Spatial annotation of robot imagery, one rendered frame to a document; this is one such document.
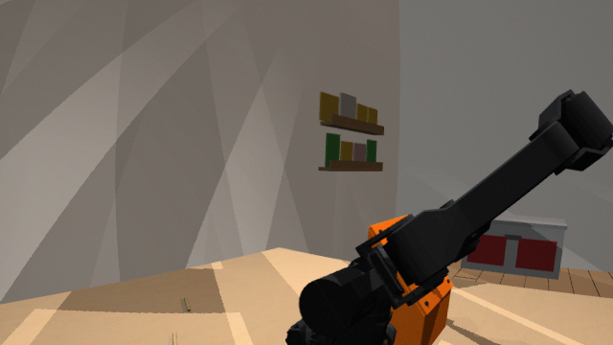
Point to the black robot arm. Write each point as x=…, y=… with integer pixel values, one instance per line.
x=572, y=134

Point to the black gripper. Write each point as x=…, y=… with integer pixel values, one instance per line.
x=372, y=330

